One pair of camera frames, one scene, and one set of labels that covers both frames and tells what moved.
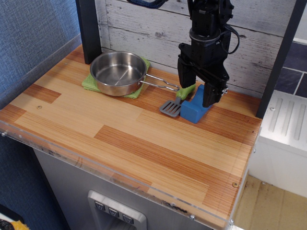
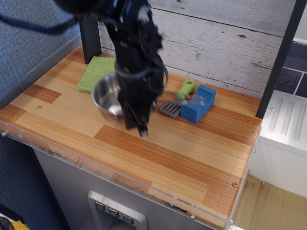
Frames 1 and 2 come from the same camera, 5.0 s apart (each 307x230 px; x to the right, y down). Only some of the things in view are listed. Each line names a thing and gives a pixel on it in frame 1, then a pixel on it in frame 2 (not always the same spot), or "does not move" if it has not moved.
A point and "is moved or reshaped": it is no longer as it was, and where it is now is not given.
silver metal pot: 118,73 is moved or reshaped
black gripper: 207,57 → 138,85
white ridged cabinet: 279,158 does not move
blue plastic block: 194,110 does not move
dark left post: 88,17 does not move
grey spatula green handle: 172,108 does not move
